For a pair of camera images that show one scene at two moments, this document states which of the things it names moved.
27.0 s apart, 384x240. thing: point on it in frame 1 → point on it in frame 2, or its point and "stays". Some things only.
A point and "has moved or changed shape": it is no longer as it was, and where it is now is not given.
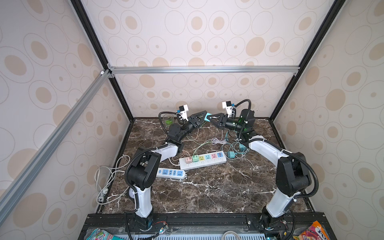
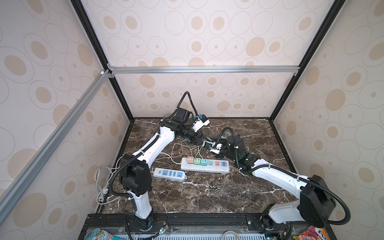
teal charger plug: x=206 y=118 has moved or changed shape
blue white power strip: x=172 y=173 stays
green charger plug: x=195 y=158 has moved or changed shape
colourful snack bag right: x=316 y=232 stays
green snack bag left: x=99 y=234 stays
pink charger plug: x=188 y=160 stays
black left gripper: x=196 y=117 → x=197 y=141
